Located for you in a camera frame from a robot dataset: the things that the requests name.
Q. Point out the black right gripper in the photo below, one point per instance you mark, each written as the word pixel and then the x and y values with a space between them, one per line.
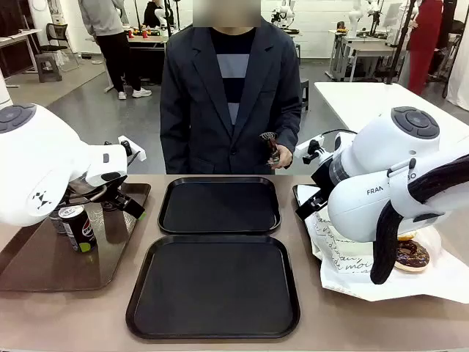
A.
pixel 322 177

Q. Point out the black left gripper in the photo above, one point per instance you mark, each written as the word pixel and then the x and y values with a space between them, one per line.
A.
pixel 106 190

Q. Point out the black Pepsi can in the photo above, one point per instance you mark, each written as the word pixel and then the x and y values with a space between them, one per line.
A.
pixel 78 229
pixel 56 221

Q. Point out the dark metal serving tongs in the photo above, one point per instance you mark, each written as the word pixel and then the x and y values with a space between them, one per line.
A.
pixel 270 144

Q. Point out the glazed donut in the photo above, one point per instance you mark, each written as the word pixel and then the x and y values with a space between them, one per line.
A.
pixel 407 236

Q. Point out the person's right forearm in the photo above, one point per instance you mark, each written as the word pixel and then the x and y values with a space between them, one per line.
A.
pixel 174 146

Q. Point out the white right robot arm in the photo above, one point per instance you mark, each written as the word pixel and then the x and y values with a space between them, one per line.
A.
pixel 370 157

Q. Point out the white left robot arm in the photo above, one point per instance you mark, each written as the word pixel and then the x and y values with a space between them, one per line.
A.
pixel 40 154

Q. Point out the person's left hand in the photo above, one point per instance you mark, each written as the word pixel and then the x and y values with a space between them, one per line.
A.
pixel 284 157

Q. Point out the brown plastic tray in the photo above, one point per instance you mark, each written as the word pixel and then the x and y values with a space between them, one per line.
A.
pixel 73 267

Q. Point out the small black plastic tray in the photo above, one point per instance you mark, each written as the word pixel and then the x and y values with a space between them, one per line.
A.
pixel 220 205

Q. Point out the large white table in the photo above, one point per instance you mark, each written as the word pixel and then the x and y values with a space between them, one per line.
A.
pixel 351 106

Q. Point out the chocolate sprinkle donut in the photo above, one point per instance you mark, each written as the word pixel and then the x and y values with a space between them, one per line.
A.
pixel 412 256

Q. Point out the dark plastic stool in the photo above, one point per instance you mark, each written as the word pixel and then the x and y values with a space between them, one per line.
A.
pixel 305 93

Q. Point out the person in dark blazer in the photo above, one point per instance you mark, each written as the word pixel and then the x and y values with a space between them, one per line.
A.
pixel 205 117

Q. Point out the large black plastic tray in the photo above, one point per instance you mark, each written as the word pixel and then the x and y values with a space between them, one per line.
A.
pixel 212 289

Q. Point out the white wrapping paper sheet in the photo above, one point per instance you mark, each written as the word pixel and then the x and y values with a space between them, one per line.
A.
pixel 421 286

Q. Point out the grey plastic stool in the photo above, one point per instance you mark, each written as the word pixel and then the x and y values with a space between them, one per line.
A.
pixel 48 67

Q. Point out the person in grey hoodie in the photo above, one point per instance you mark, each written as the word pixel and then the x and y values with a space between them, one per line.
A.
pixel 110 44

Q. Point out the white background workbench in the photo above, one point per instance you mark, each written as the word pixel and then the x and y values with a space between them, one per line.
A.
pixel 366 47

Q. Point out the black office chair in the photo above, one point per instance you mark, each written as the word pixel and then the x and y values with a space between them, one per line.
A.
pixel 56 38

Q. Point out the person in black clothes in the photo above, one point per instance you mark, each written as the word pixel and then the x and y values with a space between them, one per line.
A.
pixel 151 14

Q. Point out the tall white background robot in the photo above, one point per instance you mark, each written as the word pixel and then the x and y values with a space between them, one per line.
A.
pixel 354 18

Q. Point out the wooden desk with white legs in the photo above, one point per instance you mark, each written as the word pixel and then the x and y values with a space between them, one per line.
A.
pixel 18 36

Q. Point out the small white background robot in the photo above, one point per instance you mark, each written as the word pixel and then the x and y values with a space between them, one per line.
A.
pixel 284 12

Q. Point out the person in red dress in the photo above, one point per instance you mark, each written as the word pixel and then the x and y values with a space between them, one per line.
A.
pixel 423 44

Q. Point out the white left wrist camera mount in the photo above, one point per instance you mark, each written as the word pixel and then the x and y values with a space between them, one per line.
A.
pixel 132 148

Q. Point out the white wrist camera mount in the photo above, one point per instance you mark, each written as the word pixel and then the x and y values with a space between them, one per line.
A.
pixel 309 146
pixel 132 148

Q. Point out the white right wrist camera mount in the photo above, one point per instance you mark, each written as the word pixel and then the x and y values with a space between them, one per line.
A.
pixel 309 146

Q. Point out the black camera stand pole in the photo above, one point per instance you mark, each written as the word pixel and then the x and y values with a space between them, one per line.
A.
pixel 401 40

